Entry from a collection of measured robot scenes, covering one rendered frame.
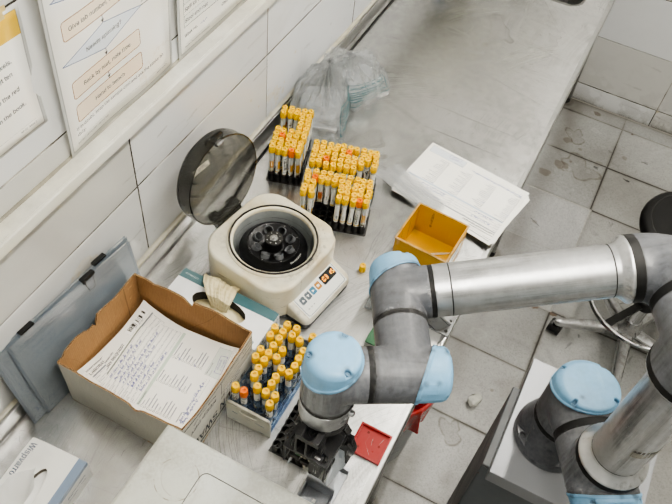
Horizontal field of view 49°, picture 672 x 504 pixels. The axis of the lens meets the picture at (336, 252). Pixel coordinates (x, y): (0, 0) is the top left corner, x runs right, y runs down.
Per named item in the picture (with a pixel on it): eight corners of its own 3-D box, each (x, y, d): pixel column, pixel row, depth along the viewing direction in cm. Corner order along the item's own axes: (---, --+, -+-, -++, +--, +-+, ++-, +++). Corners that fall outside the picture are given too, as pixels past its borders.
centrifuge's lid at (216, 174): (183, 166, 146) (154, 151, 149) (202, 252, 164) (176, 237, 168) (254, 112, 158) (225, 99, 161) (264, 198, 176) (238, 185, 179)
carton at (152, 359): (188, 466, 142) (183, 433, 130) (68, 399, 149) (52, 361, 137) (255, 368, 157) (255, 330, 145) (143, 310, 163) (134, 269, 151)
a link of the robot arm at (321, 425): (316, 361, 103) (368, 388, 101) (314, 377, 107) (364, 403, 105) (288, 403, 99) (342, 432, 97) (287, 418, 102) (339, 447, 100)
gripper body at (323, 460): (280, 460, 111) (282, 425, 101) (309, 414, 116) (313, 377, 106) (325, 485, 109) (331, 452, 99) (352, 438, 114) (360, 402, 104)
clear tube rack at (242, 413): (269, 439, 147) (270, 423, 141) (226, 416, 149) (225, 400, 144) (317, 361, 159) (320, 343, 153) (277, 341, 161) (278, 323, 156)
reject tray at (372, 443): (378, 466, 145) (378, 464, 145) (347, 450, 147) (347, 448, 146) (392, 438, 149) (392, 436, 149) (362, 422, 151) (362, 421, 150)
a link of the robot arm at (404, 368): (446, 311, 99) (365, 311, 98) (459, 387, 92) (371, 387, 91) (435, 342, 105) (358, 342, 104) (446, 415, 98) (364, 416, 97)
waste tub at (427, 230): (437, 289, 174) (446, 263, 166) (387, 263, 177) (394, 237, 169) (461, 252, 181) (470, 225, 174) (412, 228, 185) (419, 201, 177)
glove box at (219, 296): (254, 366, 157) (254, 343, 149) (160, 318, 162) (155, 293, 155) (283, 324, 164) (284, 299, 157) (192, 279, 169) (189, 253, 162)
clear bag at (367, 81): (343, 118, 208) (348, 79, 197) (310, 84, 216) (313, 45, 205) (400, 96, 216) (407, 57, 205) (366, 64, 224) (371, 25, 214)
